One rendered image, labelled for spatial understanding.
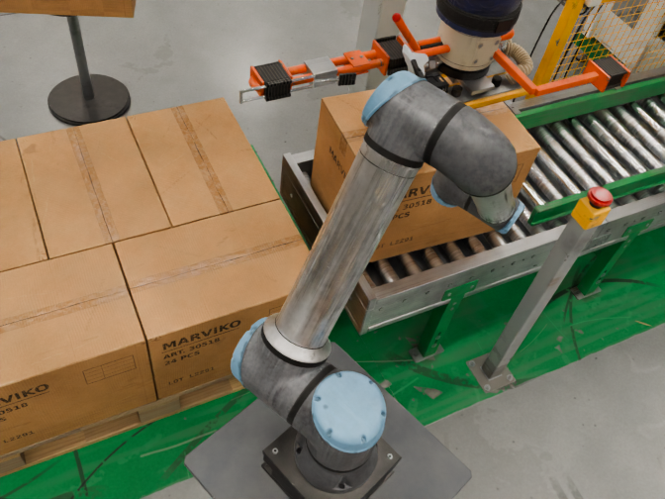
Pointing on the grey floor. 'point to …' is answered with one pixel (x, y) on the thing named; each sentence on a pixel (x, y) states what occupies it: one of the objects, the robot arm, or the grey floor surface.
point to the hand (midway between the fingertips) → (395, 68)
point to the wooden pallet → (15, 460)
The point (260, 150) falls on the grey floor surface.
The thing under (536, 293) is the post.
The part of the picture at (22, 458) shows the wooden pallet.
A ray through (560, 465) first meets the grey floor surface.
